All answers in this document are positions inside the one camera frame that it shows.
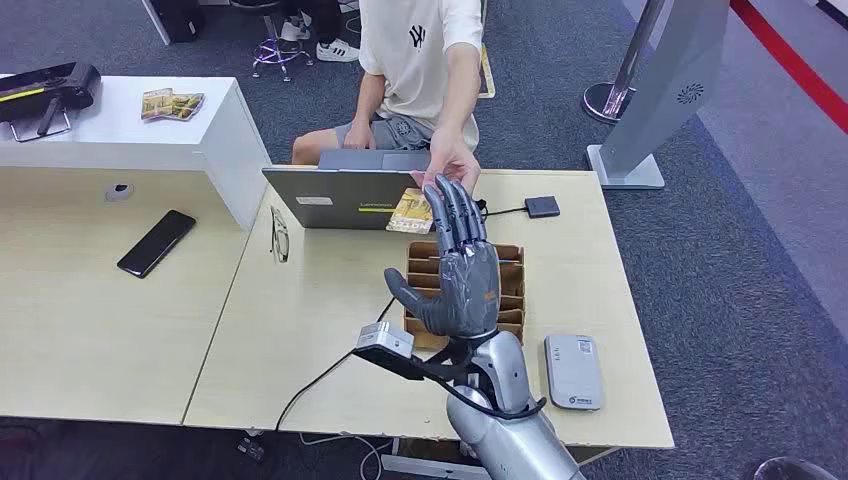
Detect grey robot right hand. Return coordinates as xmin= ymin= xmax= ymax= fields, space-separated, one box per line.
xmin=384 ymin=174 xmax=503 ymax=340

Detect person's left hand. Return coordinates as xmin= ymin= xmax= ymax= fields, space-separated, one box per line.
xmin=410 ymin=129 xmax=482 ymax=197

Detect person's right hand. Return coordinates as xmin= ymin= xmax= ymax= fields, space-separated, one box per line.
xmin=343 ymin=123 xmax=378 ymax=151

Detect yellow picture ID card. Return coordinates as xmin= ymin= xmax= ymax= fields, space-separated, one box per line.
xmin=386 ymin=187 xmax=436 ymax=235

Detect wooden card organizer box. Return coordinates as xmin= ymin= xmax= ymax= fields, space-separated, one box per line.
xmin=404 ymin=240 xmax=527 ymax=351

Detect person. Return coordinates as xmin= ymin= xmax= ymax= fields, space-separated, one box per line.
xmin=291 ymin=0 xmax=488 ymax=197
xmin=278 ymin=0 xmax=361 ymax=64

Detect grey white card reader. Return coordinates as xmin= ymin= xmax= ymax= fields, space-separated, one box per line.
xmin=544 ymin=334 xmax=604 ymax=412

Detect grey laptop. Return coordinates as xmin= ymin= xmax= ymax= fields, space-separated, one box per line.
xmin=261 ymin=148 xmax=439 ymax=231

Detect yellow-edged floor mat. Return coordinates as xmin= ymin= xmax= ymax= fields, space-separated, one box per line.
xmin=478 ymin=40 xmax=497 ymax=101

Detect small dark USB hub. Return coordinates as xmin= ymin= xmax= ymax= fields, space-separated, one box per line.
xmin=524 ymin=195 xmax=562 ymax=220

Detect chrome base stool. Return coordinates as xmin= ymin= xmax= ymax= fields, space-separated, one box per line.
xmin=228 ymin=0 xmax=316 ymax=84

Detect clear eyeglasses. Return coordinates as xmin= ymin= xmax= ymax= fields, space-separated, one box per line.
xmin=268 ymin=205 xmax=291 ymax=264

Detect white desk foot bar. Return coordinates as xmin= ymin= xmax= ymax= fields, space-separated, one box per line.
xmin=380 ymin=437 xmax=495 ymax=480

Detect black cabinet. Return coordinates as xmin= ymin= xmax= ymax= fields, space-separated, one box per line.
xmin=140 ymin=0 xmax=205 ymax=46

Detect silver slanted kiosk stand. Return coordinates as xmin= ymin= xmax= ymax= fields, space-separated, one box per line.
xmin=586 ymin=0 xmax=731 ymax=192

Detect black smartphone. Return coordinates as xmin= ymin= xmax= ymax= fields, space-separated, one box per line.
xmin=117 ymin=209 xmax=198 ymax=280

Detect white counter cabinet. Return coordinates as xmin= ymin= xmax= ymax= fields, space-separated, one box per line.
xmin=0 ymin=74 xmax=272 ymax=231

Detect black power strip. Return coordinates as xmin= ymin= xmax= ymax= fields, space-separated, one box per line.
xmin=236 ymin=437 xmax=268 ymax=463

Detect red barrier belt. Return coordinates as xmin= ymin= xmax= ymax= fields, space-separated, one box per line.
xmin=728 ymin=0 xmax=848 ymax=134

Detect round black base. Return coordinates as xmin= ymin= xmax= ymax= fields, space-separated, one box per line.
xmin=753 ymin=455 xmax=839 ymax=480

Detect long black power cable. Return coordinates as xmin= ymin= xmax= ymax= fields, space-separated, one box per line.
xmin=273 ymin=197 xmax=492 ymax=433

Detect chrome stanchion post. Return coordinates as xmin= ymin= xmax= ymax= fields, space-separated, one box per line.
xmin=582 ymin=0 xmax=667 ymax=126

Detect white cable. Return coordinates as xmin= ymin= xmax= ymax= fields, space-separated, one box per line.
xmin=298 ymin=433 xmax=393 ymax=480

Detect black device with wire stand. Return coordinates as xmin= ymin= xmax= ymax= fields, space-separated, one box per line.
xmin=0 ymin=61 xmax=102 ymax=144

